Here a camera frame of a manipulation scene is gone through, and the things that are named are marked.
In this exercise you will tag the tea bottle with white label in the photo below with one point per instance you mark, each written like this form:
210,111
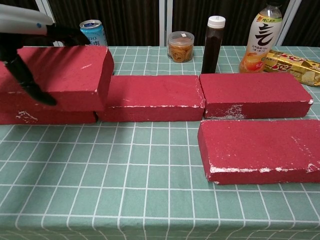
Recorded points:
262,42

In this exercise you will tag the light blue drink can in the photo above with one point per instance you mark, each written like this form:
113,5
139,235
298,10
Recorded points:
96,35

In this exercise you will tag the gold snack package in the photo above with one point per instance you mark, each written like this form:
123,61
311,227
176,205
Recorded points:
290,65

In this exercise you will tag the red brick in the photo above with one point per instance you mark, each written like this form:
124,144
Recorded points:
260,147
250,90
62,117
155,92
70,72

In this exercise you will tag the green checked tablecloth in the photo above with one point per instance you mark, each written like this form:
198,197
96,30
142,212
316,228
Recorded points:
100,175

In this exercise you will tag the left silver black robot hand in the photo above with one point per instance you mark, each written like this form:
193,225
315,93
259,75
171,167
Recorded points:
20,22

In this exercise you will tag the white partition post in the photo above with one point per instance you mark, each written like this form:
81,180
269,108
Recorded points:
165,22
46,7
292,22

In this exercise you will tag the dark sauce bottle white cap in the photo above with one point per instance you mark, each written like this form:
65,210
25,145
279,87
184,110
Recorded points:
212,50

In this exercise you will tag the clear jar of rubber bands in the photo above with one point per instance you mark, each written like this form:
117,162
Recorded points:
180,48

